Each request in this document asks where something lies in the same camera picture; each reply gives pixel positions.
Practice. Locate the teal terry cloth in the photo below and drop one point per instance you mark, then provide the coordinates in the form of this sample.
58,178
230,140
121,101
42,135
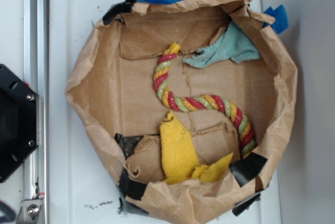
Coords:
234,44

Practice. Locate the yellow terry cloth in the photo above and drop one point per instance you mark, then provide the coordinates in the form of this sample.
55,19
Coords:
179,158

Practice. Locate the black tape bottom left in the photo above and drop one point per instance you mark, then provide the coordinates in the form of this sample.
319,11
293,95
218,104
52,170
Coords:
131,188

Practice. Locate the black tape inner left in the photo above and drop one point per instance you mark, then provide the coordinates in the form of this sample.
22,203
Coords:
127,144

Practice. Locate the brown paper bag bin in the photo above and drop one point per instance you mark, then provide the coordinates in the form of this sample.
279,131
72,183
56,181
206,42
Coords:
227,107

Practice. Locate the aluminium extrusion rail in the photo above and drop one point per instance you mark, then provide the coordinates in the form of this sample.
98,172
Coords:
36,74

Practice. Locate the black tape top left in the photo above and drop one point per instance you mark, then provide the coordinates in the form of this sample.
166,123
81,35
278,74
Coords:
124,7

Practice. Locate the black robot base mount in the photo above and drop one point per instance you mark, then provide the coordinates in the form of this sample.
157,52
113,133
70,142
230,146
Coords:
19,108

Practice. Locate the blue tape piece right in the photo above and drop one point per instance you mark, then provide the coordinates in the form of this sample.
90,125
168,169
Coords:
281,20

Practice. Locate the black tape lower right edge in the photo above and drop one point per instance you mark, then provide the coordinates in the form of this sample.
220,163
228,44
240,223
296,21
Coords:
245,204

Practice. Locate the black tape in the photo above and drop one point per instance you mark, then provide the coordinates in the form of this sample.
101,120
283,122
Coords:
247,169
124,7
131,188
127,144

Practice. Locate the white plastic tray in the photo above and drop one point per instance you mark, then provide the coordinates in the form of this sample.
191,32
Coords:
80,189

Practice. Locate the black tape bottom right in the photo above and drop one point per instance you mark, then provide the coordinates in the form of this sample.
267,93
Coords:
247,169

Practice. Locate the metal corner bracket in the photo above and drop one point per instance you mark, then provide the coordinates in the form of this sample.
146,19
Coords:
30,211

